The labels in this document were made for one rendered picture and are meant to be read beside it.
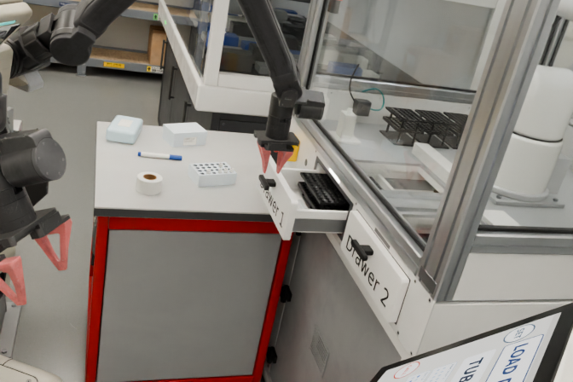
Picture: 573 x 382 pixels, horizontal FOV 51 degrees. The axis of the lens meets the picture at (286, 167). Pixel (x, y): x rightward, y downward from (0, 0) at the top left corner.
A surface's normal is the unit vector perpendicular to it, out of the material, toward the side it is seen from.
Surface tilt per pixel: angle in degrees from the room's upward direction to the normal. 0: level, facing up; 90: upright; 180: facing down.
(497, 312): 90
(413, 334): 90
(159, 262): 90
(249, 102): 90
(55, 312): 0
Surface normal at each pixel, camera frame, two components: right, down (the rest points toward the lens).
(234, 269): 0.26, 0.43
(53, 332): 0.18, -0.90
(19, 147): -0.24, 0.34
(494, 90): -0.95, -0.06
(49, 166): 0.93, -0.18
